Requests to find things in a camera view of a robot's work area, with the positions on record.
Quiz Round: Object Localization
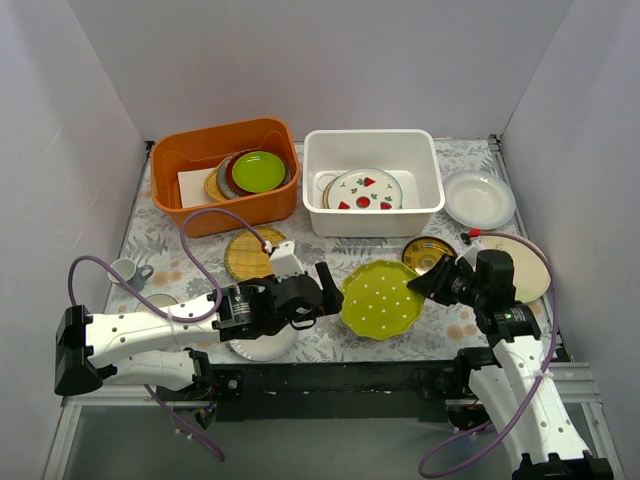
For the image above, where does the floral patterned table mat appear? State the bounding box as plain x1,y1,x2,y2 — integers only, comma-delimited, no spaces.
104,139,550,364

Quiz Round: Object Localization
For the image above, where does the white deep bowl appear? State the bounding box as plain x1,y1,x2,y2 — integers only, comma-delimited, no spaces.
444,170,516,230

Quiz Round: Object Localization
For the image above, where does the purple cable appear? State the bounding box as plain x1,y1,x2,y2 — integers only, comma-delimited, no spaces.
417,230,557,479
68,208,274,462

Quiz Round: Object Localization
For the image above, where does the white watermelon pattern plate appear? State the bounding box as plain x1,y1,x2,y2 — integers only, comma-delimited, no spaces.
328,168,403,211

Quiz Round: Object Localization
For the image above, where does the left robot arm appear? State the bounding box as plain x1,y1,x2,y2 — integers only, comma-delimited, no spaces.
54,262,344,400

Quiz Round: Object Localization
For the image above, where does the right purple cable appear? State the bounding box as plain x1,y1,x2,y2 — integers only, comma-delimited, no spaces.
417,230,557,479

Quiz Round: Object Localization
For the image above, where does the green round plate in bin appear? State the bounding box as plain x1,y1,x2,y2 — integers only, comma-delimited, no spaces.
231,150,287,194

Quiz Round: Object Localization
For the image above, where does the teal white dotted mug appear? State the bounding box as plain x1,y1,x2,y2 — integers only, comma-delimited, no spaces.
110,258,154,292

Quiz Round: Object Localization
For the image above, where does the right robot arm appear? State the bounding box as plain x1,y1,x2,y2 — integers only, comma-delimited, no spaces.
408,249,614,479

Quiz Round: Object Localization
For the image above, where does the white paper in bin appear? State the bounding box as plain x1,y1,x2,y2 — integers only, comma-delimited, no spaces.
177,168,214,209

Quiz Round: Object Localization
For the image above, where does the yellow brown patterned plate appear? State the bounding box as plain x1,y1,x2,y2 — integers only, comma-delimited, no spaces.
401,236,457,275

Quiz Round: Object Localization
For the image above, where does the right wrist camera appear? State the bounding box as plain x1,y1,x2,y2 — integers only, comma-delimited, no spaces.
456,229,485,269

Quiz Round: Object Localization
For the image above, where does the orange plastic bin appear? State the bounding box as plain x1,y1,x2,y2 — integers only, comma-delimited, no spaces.
150,117,301,238

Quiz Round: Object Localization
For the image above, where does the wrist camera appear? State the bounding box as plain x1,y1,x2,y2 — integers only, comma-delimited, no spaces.
269,240,305,281
456,229,485,269

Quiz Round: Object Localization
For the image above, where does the aluminium frame rail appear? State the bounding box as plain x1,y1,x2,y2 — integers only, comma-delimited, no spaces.
42,363,626,480

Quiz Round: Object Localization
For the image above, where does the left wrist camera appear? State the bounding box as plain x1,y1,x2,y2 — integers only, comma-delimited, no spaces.
269,240,305,281

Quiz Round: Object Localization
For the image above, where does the woven mat in bin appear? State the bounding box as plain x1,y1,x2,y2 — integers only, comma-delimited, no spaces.
203,167,229,202

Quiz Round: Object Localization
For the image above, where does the dark red plate in bin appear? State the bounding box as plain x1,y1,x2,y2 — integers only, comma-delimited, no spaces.
224,149,293,197

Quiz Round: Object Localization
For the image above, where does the grey plate in bin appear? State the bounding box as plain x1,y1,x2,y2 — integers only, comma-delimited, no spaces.
216,156,241,199

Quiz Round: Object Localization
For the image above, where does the cream plate with twig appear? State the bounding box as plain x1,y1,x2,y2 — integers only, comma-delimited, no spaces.
473,234,551,303

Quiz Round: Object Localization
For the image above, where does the beige bird pattern plate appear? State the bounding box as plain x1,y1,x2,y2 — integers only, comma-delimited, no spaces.
322,177,337,209

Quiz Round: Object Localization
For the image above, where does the white scalloped paper plate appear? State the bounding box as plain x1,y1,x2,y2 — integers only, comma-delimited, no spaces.
228,326,299,362

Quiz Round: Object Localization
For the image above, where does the round woven bamboo mat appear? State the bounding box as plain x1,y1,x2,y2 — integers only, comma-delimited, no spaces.
224,229,273,281

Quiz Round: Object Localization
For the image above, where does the white plastic bin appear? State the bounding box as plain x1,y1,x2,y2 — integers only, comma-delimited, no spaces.
302,129,445,237

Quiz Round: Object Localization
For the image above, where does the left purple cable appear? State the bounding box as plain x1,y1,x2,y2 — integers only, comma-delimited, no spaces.
68,208,274,462

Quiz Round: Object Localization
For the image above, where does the small white bowl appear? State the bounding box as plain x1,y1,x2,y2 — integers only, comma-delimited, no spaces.
135,293,177,313

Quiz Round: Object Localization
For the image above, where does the green polka dot plate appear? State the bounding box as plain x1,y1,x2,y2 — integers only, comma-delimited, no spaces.
340,260,424,341

